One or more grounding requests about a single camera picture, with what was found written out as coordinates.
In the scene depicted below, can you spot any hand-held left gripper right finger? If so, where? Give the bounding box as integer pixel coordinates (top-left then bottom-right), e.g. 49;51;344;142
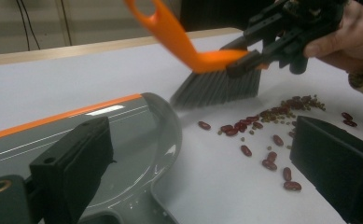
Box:
289;115;363;224

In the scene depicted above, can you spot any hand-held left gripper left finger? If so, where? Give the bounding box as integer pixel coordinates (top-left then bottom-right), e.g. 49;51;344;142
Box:
29;115;115;224

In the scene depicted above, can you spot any grey dustpan with orange edge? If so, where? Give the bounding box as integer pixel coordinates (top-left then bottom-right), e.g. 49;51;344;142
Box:
0;91;183;224

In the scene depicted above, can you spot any orange brush with grey bristles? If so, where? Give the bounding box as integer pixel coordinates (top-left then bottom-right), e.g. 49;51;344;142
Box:
123;0;262;108

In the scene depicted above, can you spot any group of red beans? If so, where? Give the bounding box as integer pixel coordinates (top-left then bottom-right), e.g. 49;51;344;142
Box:
197;94;359;192

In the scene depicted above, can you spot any black curtain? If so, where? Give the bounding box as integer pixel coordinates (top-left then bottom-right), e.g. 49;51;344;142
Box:
180;0;276;32

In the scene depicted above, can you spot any group of small green beans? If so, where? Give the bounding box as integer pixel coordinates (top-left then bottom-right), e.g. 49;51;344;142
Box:
217;94;327;150

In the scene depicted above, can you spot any white table cover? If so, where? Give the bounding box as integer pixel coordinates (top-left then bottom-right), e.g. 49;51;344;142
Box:
0;31;363;224

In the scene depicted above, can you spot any wooden table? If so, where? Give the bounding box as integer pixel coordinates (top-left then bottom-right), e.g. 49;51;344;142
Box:
0;27;243;68

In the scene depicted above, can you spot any black wall cable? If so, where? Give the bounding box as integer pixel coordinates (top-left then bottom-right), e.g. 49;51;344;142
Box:
60;0;74;47
15;0;42;51

